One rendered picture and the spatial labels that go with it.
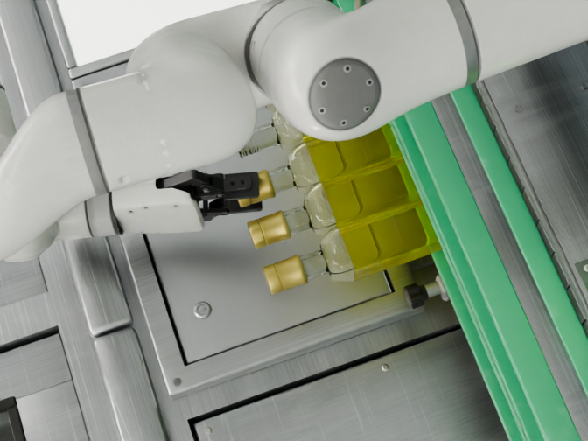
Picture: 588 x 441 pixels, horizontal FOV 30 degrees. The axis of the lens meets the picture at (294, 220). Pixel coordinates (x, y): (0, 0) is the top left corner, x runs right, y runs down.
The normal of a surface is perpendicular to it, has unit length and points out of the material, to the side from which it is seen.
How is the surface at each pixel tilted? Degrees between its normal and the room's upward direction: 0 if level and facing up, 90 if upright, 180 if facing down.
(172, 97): 94
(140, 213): 73
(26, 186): 91
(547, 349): 90
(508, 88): 90
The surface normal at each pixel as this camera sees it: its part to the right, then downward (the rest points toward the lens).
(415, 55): 0.26, 0.26
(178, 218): 0.04, 0.93
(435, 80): 0.40, 0.69
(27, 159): -0.04, -0.05
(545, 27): 0.29, 0.55
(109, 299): -0.05, -0.35
